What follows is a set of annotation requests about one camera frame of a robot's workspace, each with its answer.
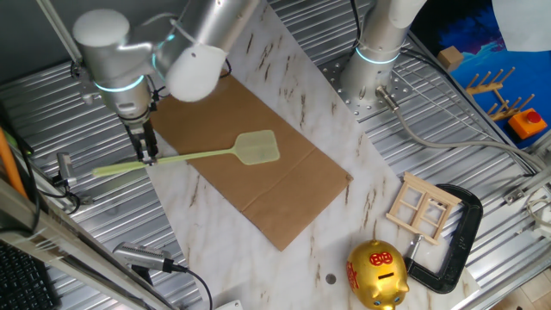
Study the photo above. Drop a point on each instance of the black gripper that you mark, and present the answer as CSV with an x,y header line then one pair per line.
x,y
140,133

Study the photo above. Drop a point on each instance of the light green plastic flyswatter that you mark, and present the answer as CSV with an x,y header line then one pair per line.
x,y
256,148

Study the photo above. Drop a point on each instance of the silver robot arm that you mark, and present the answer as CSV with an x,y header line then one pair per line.
x,y
116,56

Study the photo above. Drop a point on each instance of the brown cardboard sheet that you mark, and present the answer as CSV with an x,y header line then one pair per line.
x,y
267,194

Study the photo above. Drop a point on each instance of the white marble board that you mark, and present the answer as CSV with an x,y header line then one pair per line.
x,y
224,258

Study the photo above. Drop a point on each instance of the orange pole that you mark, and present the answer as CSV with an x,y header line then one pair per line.
x,y
8,163

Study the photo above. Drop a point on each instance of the thin metal stand rod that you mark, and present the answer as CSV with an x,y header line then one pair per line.
x,y
60,32

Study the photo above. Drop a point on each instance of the white flat object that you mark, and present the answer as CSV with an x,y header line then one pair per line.
x,y
230,306

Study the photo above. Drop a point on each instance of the black keyboard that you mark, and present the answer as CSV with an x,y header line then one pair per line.
x,y
21,284

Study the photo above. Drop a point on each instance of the small gray round disc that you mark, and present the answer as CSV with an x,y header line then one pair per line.
x,y
330,278

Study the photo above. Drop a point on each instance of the golden piggy bank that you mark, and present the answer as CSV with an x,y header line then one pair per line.
x,y
379,275

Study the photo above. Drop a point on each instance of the wooden cube block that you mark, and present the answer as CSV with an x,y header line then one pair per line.
x,y
450,58

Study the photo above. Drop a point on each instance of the black C-clamp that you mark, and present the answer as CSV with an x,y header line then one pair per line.
x,y
467,241

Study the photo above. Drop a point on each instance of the wooden peg rack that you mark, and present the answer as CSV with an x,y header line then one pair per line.
x,y
482,89
501,114

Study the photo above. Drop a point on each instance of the orange emergency stop box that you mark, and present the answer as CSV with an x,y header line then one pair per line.
x,y
525,127

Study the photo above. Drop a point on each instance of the blue printed mat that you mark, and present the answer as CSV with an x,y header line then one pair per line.
x,y
534,77

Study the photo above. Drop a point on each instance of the white paper sheet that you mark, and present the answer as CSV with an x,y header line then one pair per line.
x,y
525,26

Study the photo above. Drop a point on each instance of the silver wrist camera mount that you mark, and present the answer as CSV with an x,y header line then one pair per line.
x,y
88,99

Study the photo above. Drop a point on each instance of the small gray camera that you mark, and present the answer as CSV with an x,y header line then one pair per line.
x,y
65,168

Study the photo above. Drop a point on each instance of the silver ribbed camera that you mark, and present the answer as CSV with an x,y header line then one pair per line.
x,y
142,256

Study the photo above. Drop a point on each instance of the aluminium frame bar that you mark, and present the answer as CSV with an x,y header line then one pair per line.
x,y
64,245

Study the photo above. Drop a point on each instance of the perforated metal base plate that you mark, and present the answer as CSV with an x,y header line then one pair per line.
x,y
340,92

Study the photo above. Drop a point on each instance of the small wooden window frame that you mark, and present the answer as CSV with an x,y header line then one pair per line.
x,y
430,188

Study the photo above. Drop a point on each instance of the aluminium profile bracket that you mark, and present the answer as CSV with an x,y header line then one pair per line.
x,y
529,185

